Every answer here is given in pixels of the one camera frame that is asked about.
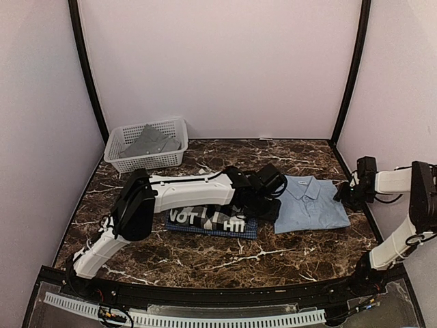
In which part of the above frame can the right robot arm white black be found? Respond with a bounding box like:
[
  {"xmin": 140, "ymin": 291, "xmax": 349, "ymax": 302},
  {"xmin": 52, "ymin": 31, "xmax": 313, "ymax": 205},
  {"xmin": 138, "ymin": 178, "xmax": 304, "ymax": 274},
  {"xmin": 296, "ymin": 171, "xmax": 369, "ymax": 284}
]
[{"xmin": 334, "ymin": 156, "xmax": 436, "ymax": 297}]

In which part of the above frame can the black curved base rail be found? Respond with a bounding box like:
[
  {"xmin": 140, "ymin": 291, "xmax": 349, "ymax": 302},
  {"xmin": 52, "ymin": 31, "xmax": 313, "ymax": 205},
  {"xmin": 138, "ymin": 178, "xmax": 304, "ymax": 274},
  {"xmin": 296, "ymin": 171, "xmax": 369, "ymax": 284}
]
[{"xmin": 37, "ymin": 264, "xmax": 410, "ymax": 308}]

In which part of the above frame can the light blue long sleeve shirt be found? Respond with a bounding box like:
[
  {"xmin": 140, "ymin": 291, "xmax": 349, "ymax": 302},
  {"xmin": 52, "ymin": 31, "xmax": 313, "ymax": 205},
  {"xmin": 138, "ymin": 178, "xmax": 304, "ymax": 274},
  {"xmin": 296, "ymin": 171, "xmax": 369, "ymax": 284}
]
[{"xmin": 274, "ymin": 176, "xmax": 350, "ymax": 234}]

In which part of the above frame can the white slotted cable duct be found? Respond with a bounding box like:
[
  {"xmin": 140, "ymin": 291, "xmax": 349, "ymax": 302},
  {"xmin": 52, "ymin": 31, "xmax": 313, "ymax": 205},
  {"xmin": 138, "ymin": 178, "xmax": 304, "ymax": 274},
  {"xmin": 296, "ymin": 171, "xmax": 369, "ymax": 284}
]
[{"xmin": 44, "ymin": 292, "xmax": 326, "ymax": 327}]

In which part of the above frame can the right black frame post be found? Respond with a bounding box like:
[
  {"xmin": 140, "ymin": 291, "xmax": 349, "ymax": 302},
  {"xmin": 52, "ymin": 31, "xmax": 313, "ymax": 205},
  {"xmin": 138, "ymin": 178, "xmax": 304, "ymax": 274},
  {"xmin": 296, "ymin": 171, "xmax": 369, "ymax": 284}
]
[{"xmin": 330, "ymin": 0, "xmax": 371, "ymax": 148}]

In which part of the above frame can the left black frame post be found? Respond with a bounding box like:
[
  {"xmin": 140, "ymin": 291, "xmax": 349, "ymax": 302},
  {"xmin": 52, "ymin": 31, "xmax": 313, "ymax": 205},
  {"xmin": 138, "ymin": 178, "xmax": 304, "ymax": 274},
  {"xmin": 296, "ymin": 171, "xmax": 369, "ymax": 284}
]
[{"xmin": 68, "ymin": 0, "xmax": 110, "ymax": 144}]

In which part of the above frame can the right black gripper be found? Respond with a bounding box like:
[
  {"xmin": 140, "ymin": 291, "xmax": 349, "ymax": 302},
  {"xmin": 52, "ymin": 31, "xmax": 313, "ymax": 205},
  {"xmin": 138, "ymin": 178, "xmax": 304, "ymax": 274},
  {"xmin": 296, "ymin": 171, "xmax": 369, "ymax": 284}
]
[{"xmin": 334, "ymin": 181, "xmax": 376, "ymax": 211}]

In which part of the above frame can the black white plaid shirt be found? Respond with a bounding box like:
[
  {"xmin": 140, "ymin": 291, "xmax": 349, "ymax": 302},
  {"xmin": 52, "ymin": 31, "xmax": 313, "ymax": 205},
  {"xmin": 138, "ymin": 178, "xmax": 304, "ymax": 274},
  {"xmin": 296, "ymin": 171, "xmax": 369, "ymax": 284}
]
[{"xmin": 169, "ymin": 204, "xmax": 246, "ymax": 233}]

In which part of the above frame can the white plastic mesh basket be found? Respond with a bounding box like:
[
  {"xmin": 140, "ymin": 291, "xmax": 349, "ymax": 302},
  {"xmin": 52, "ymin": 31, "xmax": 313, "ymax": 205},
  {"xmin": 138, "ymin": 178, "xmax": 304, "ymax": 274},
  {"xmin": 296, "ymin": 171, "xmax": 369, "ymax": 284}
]
[{"xmin": 104, "ymin": 118, "xmax": 188, "ymax": 173}]

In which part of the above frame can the black frame post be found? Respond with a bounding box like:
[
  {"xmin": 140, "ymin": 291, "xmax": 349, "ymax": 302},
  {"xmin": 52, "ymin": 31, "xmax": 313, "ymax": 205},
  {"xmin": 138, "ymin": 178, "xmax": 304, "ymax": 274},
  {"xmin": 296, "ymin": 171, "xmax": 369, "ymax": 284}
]
[
  {"xmin": 68, "ymin": 0, "xmax": 110, "ymax": 144},
  {"xmin": 330, "ymin": 0, "xmax": 371, "ymax": 148}
]

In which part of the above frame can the blue checked shirt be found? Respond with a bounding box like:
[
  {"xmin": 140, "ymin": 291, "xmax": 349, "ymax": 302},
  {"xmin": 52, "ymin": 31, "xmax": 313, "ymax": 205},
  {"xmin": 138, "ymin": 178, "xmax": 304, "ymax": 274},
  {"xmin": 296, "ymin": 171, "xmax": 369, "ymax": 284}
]
[{"xmin": 166, "ymin": 219, "xmax": 257, "ymax": 240}]

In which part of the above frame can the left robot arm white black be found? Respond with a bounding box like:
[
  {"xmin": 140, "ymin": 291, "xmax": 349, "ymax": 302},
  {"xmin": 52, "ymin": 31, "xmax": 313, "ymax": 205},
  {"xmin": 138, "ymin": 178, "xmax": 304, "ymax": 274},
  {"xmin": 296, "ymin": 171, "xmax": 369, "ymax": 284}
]
[{"xmin": 66, "ymin": 164, "xmax": 287, "ymax": 298}]

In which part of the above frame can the grey shirt in basket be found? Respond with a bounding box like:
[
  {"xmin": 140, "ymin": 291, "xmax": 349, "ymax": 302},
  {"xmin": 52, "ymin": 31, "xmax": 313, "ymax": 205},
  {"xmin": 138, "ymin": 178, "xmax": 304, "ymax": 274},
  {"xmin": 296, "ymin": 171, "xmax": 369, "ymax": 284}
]
[{"xmin": 119, "ymin": 124, "xmax": 181, "ymax": 158}]

